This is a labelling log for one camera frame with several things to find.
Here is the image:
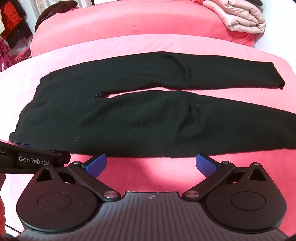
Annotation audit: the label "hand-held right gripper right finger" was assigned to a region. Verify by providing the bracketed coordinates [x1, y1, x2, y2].
[182, 153, 269, 202]

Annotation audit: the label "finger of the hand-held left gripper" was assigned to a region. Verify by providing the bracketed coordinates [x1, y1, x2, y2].
[0, 140, 32, 152]

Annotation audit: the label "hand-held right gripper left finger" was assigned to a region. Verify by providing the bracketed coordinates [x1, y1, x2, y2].
[35, 153, 121, 202]

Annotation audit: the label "black pants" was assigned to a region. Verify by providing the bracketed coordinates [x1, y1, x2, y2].
[9, 51, 296, 158]

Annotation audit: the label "pile of dark clothes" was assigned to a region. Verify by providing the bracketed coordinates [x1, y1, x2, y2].
[4, 22, 34, 50]

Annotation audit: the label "pink velvet bed sheet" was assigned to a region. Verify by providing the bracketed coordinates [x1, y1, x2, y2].
[0, 34, 296, 234]

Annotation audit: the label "dark brown garment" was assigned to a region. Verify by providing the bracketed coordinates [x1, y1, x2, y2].
[37, 0, 78, 24]

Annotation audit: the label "pink velvet mattress cover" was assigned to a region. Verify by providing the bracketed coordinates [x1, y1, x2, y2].
[30, 0, 258, 57]

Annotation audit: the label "folded pale pink quilt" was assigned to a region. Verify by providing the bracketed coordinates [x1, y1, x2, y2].
[203, 0, 266, 35]

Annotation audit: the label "floral white curtain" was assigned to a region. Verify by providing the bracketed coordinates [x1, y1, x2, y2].
[76, 0, 111, 8]

